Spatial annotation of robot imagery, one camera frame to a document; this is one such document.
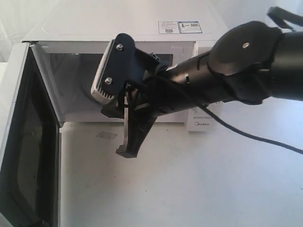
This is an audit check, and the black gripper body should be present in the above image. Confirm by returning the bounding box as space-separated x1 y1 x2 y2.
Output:
100 48 189 120

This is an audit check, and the white microwave door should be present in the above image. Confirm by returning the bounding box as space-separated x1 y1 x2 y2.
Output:
0 43 61 227

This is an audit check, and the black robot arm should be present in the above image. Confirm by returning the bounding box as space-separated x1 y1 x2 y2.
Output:
96 21 303 158

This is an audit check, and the glass microwave turntable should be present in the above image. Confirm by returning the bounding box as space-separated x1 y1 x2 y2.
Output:
80 77 96 103

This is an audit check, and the white microwave oven body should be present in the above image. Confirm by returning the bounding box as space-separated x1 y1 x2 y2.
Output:
25 0 227 123

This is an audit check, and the blue white warning sticker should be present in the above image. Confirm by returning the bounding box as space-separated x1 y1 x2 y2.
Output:
158 21 203 34

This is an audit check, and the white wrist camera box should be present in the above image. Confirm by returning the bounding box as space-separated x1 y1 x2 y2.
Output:
90 33 135 105

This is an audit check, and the black camera cable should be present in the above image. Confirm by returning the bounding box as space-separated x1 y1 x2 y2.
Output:
146 77 303 154

